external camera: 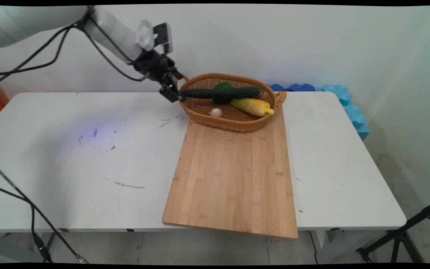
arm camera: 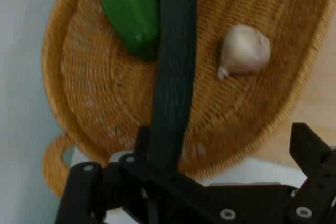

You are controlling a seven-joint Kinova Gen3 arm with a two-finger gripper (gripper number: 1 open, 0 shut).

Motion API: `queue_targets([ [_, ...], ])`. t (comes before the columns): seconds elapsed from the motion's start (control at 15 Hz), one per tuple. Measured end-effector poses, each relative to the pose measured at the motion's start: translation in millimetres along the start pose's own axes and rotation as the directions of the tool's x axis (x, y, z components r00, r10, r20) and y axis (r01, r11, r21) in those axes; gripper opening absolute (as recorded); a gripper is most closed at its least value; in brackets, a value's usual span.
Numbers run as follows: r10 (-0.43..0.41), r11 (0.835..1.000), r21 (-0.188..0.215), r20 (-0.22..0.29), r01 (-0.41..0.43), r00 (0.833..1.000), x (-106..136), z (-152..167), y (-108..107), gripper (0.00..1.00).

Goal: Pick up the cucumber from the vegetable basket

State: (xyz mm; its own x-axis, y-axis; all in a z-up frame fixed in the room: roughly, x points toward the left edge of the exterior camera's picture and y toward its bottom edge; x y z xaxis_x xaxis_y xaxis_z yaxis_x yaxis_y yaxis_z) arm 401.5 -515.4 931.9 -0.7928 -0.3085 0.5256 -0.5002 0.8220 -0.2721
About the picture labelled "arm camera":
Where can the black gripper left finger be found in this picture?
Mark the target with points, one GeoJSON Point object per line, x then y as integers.
{"type": "Point", "coordinates": [84, 190]}

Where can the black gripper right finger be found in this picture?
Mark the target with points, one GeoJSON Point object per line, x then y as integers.
{"type": "Point", "coordinates": [312, 155]}

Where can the long dark green cucumber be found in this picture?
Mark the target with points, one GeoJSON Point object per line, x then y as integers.
{"type": "Point", "coordinates": [176, 64]}

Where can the oval woven wicker basket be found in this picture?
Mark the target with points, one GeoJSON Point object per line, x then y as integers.
{"type": "Point", "coordinates": [118, 98]}

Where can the white garlic bulb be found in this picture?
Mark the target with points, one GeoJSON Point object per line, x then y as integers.
{"type": "Point", "coordinates": [245, 49]}

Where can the green bell pepper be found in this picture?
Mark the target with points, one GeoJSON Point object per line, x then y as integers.
{"type": "Point", "coordinates": [132, 16]}

